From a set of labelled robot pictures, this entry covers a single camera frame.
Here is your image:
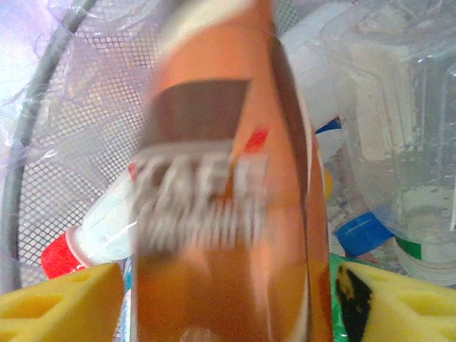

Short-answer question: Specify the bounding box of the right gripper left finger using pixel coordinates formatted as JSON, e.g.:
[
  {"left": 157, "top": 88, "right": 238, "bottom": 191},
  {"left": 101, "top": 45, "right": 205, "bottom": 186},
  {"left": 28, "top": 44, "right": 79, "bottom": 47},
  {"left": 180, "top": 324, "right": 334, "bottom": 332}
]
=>
[{"left": 0, "top": 262, "right": 125, "bottom": 342}]

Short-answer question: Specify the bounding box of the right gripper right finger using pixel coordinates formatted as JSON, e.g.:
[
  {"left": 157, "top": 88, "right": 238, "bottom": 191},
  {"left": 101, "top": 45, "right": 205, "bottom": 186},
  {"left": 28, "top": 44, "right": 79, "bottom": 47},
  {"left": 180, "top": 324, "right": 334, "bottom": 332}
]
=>
[{"left": 336, "top": 262, "right": 456, "bottom": 342}]

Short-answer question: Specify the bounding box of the small clear bottle green cap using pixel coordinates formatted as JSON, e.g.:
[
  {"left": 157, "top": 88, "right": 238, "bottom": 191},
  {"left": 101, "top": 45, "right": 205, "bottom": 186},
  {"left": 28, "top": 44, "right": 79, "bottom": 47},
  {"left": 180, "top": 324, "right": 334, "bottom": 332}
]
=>
[{"left": 393, "top": 234, "right": 456, "bottom": 288}]

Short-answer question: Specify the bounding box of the clear bottle blue cap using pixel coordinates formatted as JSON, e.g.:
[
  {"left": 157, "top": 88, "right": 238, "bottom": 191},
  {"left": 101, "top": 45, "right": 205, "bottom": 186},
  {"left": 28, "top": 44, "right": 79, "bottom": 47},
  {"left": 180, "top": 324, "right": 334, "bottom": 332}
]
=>
[{"left": 333, "top": 210, "right": 395, "bottom": 258}]

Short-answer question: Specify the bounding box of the clear bottle red cap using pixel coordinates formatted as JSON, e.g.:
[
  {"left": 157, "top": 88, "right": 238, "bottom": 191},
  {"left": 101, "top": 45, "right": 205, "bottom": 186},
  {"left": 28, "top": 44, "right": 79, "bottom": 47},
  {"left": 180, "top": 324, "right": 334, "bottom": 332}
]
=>
[{"left": 40, "top": 167, "right": 138, "bottom": 281}]

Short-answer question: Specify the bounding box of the brown coffee drink bottle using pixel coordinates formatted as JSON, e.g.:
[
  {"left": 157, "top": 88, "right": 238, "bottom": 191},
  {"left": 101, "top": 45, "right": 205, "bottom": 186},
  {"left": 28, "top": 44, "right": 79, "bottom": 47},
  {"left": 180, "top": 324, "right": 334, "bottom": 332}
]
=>
[{"left": 130, "top": 0, "right": 334, "bottom": 342}]

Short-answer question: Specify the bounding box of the clear bottle dark blue label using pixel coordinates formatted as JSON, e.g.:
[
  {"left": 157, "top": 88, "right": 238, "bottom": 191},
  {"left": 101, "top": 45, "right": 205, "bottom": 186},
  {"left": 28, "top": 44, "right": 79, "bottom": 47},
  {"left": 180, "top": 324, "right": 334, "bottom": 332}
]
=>
[{"left": 313, "top": 116, "right": 346, "bottom": 161}]

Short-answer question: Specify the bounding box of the long clear unlabelled bottle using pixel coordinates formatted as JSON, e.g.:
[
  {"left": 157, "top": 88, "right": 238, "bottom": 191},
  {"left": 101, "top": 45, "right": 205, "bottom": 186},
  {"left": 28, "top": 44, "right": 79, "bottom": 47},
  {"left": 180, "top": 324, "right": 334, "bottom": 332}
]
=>
[{"left": 318, "top": 0, "right": 456, "bottom": 250}]

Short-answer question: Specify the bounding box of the translucent mesh waste bin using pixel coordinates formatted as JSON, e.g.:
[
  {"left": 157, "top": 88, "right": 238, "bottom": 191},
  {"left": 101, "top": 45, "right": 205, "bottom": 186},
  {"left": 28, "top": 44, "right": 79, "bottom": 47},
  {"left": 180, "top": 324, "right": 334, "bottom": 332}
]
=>
[{"left": 0, "top": 0, "right": 307, "bottom": 296}]

